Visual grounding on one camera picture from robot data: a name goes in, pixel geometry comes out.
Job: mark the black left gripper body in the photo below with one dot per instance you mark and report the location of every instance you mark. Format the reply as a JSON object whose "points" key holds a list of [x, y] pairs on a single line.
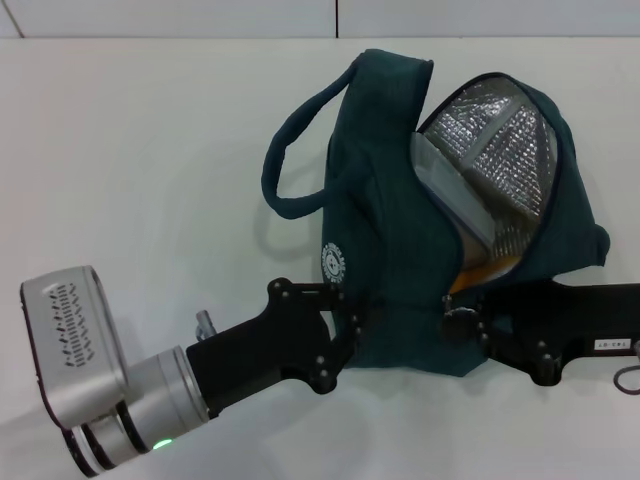
{"points": [[270, 345]]}

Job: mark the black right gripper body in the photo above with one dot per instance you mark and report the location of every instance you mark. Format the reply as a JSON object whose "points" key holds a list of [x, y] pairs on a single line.
{"points": [[585, 320]]}

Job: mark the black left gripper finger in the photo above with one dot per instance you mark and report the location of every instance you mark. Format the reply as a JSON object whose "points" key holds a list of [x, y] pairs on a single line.
{"points": [[330, 297], [345, 345]]}

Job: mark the dark blue insulated lunch bag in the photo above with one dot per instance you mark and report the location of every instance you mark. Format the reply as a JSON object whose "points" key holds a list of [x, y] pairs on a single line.
{"points": [[390, 200]]}

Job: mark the clear food container blue lid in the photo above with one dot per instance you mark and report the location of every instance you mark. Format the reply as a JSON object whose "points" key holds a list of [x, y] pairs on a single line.
{"points": [[450, 195]]}

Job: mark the yellow banana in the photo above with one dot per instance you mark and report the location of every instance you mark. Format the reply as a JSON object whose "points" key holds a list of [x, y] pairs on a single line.
{"points": [[475, 277]]}

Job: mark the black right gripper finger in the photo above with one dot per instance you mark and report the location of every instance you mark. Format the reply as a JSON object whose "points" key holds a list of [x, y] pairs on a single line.
{"points": [[470, 325], [505, 300]]}

